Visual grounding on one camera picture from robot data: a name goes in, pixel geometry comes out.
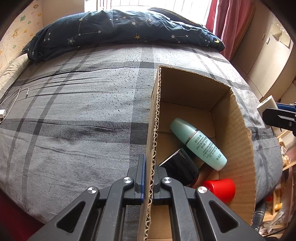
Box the white usb charger plug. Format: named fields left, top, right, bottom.
left=257, top=95, right=278, bottom=119

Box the red cylindrical container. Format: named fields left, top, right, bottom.
left=202, top=178, right=236, bottom=203

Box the cardboard box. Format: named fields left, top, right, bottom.
left=137, top=66, right=256, bottom=240

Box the mint green lotion bottle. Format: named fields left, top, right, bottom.
left=170, top=118, right=227, bottom=171

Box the beige wardrobe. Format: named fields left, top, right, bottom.
left=231, top=1, right=295, bottom=101

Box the wooden shelf with items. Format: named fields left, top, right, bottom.
left=259, top=128, right=295, bottom=237

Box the grey plaid bed sheet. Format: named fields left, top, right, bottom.
left=1, top=43, right=282, bottom=240

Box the red curtain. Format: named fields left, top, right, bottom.
left=206, top=0, right=255, bottom=60

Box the beige pillow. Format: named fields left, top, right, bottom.
left=0, top=54, right=30, bottom=98

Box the navy star-pattern quilt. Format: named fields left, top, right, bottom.
left=22, top=8, right=225, bottom=62

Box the white charger with cable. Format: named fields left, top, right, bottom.
left=1, top=88, right=30, bottom=123

